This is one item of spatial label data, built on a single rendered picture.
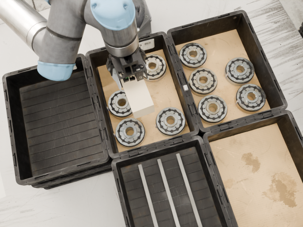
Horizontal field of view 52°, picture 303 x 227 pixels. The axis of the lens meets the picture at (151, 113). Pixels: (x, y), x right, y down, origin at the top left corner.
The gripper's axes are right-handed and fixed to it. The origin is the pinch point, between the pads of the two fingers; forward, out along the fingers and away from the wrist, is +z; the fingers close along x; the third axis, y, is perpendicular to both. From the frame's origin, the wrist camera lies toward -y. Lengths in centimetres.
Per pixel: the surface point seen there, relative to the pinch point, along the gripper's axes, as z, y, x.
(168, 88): 25.9, -1.3, 12.8
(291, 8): 109, -58, 129
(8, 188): 39, 10, -57
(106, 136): 16.1, 10.4, -13.4
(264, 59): 17.2, 3.8, 46.3
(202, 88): 22.9, 4.2, 23.4
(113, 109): 23.1, 0.1, -8.7
